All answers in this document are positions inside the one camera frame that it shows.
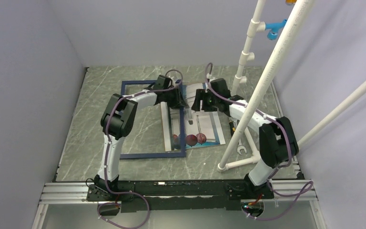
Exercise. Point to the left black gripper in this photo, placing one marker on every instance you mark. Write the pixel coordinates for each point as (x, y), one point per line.
(178, 101)

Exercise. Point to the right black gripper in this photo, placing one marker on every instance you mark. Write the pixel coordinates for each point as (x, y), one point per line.
(201, 94)

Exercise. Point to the photo of woman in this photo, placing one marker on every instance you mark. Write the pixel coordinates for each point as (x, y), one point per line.
(200, 129)

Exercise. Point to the blue picture frame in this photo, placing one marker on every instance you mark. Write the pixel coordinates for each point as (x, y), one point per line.
(128, 121)

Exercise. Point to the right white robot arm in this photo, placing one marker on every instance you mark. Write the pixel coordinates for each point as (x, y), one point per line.
(277, 142)

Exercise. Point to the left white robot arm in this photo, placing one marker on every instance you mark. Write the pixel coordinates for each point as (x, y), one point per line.
(118, 119)

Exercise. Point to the silver 24mm wrench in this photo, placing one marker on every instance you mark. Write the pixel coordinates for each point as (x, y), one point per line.
(241, 148)

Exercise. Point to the blue pipe valve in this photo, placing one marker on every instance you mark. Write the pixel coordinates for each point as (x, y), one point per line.
(274, 28)

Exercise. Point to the orange pipe fitting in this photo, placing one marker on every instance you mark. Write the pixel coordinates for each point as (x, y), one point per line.
(290, 2)

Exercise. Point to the white diagonal pole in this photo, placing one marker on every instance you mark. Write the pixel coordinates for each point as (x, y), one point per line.
(336, 112)

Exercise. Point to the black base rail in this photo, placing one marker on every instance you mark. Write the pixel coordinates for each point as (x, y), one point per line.
(228, 194)

